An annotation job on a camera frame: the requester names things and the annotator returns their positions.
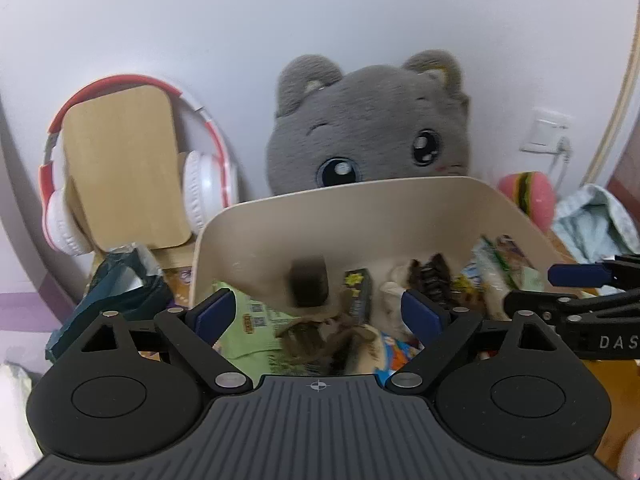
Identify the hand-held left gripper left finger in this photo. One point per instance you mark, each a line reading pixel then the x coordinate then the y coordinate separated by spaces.
pixel 216 314

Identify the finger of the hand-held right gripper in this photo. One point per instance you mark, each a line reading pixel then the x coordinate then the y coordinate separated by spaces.
pixel 535 304
pixel 575 274

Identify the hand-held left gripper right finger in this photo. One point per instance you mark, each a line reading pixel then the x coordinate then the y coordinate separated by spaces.
pixel 420 316

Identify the dark brown cylinder object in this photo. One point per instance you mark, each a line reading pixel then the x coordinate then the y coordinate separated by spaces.
pixel 309 282

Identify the beige plastic bin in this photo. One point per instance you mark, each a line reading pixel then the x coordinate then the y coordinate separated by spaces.
pixel 350 220

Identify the wooden desktop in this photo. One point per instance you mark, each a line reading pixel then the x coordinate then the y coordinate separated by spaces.
pixel 617 395

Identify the orange floral table mat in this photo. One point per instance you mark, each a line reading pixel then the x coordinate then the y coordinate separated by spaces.
pixel 180 285

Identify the blue orange snack packet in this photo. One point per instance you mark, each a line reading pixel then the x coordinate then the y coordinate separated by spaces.
pixel 395 355

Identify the yellow green snack packet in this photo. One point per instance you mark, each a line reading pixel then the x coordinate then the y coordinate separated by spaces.
pixel 500 270

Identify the light blue cloth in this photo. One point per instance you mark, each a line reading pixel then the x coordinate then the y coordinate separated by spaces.
pixel 595 220

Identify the black box yellow flower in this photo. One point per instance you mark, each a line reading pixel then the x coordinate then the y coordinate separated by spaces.
pixel 359 290

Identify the pink burger toy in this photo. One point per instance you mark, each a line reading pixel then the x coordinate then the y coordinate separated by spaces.
pixel 535 200

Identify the dark teal foil bag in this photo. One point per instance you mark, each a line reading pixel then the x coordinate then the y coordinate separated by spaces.
pixel 115 300

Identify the white red headphones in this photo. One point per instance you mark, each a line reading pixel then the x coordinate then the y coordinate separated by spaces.
pixel 202 185

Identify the beige curved tube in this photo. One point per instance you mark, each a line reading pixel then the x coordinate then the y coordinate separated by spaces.
pixel 617 105

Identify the wooden headphone stand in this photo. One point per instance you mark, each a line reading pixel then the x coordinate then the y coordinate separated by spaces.
pixel 120 160

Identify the purple mat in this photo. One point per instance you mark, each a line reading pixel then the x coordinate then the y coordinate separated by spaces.
pixel 30 320

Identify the grey cat plush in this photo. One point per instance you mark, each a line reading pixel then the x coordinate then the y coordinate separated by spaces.
pixel 360 120

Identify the white cloth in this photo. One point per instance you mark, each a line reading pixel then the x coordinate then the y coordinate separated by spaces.
pixel 15 400

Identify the white wall socket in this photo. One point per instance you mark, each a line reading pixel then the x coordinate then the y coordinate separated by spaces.
pixel 542 127

